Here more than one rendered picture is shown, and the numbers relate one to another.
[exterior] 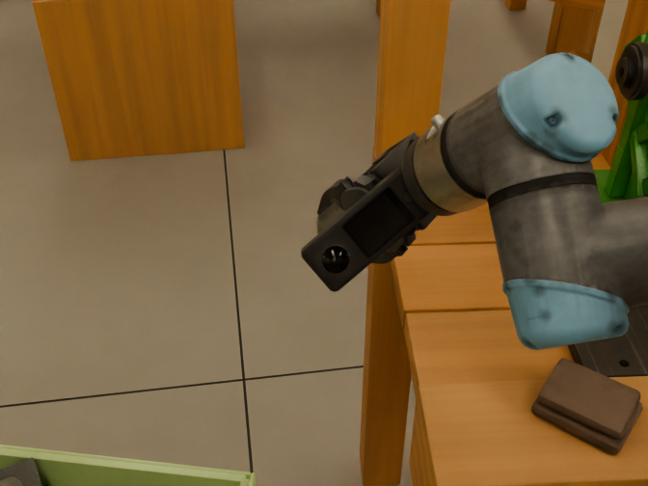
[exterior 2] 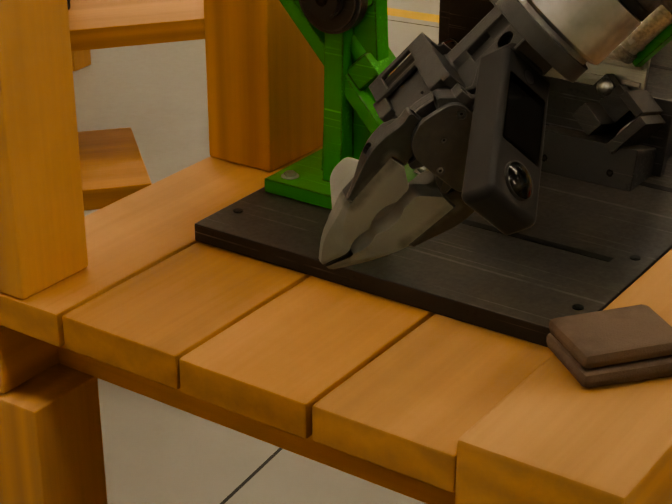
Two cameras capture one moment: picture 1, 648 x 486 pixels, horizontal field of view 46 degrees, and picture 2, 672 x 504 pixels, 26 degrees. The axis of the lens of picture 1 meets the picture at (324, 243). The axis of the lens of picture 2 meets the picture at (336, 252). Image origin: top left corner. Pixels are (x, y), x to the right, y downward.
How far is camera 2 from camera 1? 71 cm
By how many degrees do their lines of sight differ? 46
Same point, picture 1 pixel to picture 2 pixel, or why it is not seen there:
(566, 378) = (583, 330)
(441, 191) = (601, 31)
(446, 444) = (570, 461)
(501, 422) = (578, 413)
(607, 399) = (636, 324)
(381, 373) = not seen: outside the picture
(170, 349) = not seen: outside the picture
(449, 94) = not seen: outside the picture
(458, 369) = (451, 414)
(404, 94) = (34, 146)
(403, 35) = (18, 45)
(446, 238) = (225, 317)
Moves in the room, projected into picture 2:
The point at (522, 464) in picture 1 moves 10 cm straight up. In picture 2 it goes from (647, 429) to (659, 313)
